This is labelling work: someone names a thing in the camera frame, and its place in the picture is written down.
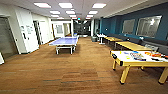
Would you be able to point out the grey round ottoman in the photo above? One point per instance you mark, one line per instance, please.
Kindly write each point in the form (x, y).
(93, 39)

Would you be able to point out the blue ping pong table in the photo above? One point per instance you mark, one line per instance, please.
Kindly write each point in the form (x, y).
(65, 41)

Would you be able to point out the small white table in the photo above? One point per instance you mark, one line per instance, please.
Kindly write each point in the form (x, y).
(101, 36)

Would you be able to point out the wooden top table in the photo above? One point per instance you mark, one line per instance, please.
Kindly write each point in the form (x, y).
(113, 39)
(133, 45)

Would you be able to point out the yellow plastic bowl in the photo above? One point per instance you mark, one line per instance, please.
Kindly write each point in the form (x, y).
(127, 58)

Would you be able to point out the ceiling light panel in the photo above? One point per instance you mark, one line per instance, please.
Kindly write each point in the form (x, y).
(42, 5)
(65, 5)
(99, 5)

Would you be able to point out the dark grey sofa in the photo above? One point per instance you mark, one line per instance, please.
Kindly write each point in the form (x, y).
(128, 37)
(156, 45)

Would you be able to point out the medium interior glass window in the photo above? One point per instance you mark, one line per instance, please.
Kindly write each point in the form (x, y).
(128, 26)

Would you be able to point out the yellow air hockey table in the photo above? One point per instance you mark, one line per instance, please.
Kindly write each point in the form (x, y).
(133, 61)

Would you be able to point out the colourful board game box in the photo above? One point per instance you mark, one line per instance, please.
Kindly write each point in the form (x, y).
(139, 58)

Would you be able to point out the large interior glass window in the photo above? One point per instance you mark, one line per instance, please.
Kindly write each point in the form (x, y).
(148, 26)

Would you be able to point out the red snack packet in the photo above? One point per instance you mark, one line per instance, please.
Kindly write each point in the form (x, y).
(152, 54)

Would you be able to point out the black plastic bowl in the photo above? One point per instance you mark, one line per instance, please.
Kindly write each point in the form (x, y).
(157, 60)

